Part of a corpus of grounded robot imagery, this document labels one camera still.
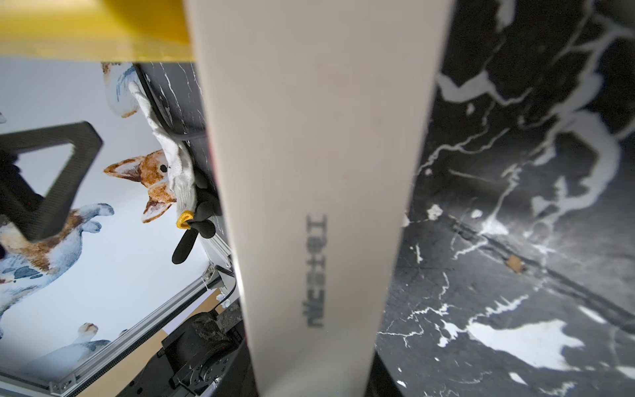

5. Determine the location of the beige red power strip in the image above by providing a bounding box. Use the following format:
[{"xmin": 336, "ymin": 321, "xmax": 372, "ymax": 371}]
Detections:
[{"xmin": 185, "ymin": 1, "xmax": 454, "ymax": 396}]

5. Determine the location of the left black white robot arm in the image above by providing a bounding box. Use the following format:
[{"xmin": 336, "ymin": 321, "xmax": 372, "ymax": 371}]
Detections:
[{"xmin": 119, "ymin": 301, "xmax": 245, "ymax": 396}]

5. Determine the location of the aluminium frame front rail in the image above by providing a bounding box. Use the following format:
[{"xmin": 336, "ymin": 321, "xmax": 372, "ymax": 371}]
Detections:
[{"xmin": 1, "ymin": 266, "xmax": 235, "ymax": 396}]

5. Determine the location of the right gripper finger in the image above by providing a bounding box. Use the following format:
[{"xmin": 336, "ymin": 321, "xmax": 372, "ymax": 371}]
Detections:
[{"xmin": 1, "ymin": 121, "xmax": 104, "ymax": 258}]

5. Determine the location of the yellow cube plug adapter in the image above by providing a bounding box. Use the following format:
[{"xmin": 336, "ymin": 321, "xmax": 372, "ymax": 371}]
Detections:
[{"xmin": 1, "ymin": 0, "xmax": 194, "ymax": 62}]

